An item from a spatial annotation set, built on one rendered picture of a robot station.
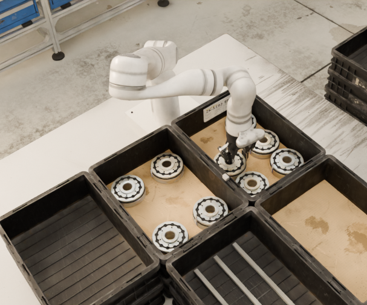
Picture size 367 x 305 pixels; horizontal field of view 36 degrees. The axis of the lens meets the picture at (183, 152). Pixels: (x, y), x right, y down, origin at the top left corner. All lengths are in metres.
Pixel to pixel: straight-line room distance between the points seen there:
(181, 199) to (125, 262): 0.26
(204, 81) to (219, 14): 2.38
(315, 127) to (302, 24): 1.73
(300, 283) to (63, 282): 0.64
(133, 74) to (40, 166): 0.77
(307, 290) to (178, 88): 0.63
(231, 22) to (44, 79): 1.25
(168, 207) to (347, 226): 0.52
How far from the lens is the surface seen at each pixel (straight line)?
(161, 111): 1.92
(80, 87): 3.37
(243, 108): 1.54
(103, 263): 1.60
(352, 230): 1.67
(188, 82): 1.43
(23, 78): 3.53
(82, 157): 2.02
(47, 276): 1.62
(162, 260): 1.47
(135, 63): 1.36
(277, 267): 1.58
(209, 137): 1.85
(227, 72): 1.52
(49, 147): 2.09
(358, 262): 1.62
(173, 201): 1.69
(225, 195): 1.64
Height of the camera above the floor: 2.19
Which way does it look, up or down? 49 degrees down
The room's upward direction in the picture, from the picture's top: 4 degrees counter-clockwise
